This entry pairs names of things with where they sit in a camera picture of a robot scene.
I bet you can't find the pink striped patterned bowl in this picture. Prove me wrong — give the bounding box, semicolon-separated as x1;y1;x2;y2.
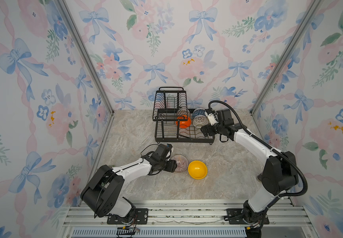
170;155;189;173

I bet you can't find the white lattice patterned bowl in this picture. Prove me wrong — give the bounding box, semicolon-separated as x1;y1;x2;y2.
193;115;210;129

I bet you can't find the orange plastic bowl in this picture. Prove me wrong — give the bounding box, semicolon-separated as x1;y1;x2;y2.
175;115;191;129

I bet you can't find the brown floral patterned bowl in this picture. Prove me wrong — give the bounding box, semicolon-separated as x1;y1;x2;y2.
176;108;191;119

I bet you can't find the blue triangle patterned bowl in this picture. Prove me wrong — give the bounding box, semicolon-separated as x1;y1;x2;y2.
192;108;206;119

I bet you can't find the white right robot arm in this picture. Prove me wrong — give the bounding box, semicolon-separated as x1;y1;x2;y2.
201;109;299;229

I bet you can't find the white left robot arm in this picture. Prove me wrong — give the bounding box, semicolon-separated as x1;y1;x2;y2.
80;144;177;224

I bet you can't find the yellow plastic bowl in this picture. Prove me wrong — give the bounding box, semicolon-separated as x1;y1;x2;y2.
188;161;208;180

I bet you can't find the black wire dish rack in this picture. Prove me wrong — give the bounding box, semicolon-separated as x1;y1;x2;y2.
153;86;215;144

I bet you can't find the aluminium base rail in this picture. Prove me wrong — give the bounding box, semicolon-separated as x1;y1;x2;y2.
58;199;319;238

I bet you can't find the aluminium frame post left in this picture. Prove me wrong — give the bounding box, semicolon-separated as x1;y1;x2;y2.
54;0;114;116

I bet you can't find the aluminium frame post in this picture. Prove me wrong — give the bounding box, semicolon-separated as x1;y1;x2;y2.
250;0;323;116
54;0;114;116

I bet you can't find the aluminium frame post right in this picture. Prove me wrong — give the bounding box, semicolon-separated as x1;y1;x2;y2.
250;0;323;116

